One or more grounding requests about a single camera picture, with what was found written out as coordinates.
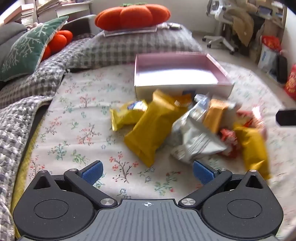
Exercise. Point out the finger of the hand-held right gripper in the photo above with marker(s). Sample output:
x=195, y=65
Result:
x=286, y=117

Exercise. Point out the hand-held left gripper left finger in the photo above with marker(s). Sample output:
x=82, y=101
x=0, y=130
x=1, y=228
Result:
x=92, y=172

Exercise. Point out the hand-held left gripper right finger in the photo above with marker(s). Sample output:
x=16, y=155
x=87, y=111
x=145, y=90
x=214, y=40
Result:
x=203, y=172

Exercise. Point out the red snack packet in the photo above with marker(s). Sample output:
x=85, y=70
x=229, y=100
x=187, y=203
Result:
x=252, y=115
x=227, y=136

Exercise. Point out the silver snack packet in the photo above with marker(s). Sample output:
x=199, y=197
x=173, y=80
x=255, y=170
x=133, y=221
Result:
x=194, y=136

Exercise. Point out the orange gold snack packet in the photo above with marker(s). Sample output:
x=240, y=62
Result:
x=215, y=113

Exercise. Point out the small yellow snack packet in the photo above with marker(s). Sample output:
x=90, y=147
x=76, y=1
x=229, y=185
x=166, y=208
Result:
x=122, y=118

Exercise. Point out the large yellow snack packet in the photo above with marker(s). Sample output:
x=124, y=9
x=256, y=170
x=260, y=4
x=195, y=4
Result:
x=150, y=129

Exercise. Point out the pink cardboard box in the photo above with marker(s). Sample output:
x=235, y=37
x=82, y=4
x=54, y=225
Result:
x=175, y=69

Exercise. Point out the red gift bag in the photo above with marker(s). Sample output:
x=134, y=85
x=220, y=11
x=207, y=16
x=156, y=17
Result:
x=291, y=85

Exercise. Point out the dark bag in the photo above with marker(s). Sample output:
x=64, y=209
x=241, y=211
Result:
x=282, y=69

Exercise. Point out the floral bed sheet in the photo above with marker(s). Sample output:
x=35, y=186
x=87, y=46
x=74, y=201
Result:
x=81, y=115

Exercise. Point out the white and blue bag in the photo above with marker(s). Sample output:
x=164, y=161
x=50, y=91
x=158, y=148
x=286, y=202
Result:
x=267, y=58

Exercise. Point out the yellow cloth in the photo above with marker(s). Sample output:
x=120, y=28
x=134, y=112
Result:
x=25, y=162

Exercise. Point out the red plastic bag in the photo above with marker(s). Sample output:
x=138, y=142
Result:
x=271, y=42

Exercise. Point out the white office chair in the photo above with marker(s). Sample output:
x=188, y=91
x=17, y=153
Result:
x=222, y=39

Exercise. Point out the tan coat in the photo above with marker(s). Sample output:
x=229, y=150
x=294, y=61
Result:
x=242, y=25

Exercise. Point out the wooden desk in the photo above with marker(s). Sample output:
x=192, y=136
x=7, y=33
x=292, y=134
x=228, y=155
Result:
x=272, y=14

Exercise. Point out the grey checked blanket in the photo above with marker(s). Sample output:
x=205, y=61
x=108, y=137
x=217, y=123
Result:
x=27, y=88

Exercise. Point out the grey checked pillow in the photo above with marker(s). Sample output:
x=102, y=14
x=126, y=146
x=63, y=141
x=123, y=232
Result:
x=127, y=48

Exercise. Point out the small orange pumpkin cushion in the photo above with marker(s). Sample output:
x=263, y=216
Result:
x=60, y=39

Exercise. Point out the green snowflake pillow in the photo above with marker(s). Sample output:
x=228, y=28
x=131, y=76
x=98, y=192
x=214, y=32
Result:
x=23, y=48

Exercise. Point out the clear acrylic board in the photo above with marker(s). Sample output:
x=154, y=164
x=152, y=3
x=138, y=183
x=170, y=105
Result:
x=129, y=33

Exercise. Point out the small white packets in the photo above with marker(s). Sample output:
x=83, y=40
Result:
x=168, y=26

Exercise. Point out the pink plush toy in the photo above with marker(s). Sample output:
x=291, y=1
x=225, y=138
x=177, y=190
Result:
x=34, y=25

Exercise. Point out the large orange pumpkin cushion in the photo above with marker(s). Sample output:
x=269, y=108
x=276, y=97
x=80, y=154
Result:
x=131, y=16

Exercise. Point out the grey sofa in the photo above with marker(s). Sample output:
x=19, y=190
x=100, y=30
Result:
x=9, y=32

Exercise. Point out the stacks of books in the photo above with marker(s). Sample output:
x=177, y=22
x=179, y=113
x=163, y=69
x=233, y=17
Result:
x=46, y=7

